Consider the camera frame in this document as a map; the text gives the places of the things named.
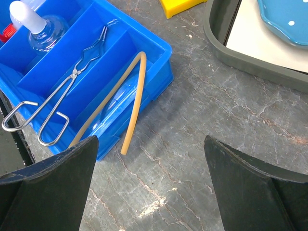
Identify wash bottle red cap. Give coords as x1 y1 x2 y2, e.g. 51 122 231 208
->
0 23 17 43

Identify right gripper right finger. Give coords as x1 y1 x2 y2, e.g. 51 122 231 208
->
204 135 308 231

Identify blue dotted plate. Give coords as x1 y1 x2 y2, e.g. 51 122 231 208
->
257 0 308 50

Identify clear glass watch dish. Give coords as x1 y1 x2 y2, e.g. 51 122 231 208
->
90 74 138 131

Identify white square plate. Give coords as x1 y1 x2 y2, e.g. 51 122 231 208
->
226 0 308 72

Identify yellow test tube rack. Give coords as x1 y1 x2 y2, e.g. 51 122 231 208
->
159 0 207 19

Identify glass flask white stopper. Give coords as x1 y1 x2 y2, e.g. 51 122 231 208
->
9 0 69 56

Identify blue plastic organizer tray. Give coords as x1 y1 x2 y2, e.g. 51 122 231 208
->
0 0 174 154

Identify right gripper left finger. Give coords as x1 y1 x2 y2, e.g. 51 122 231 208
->
0 136 99 231

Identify metal crucible tongs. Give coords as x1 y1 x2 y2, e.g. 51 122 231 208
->
1 25 108 147

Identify yellow rubber tube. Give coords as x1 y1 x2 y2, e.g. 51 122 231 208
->
68 51 147 155

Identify dark green tray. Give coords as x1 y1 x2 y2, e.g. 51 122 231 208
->
203 0 308 93

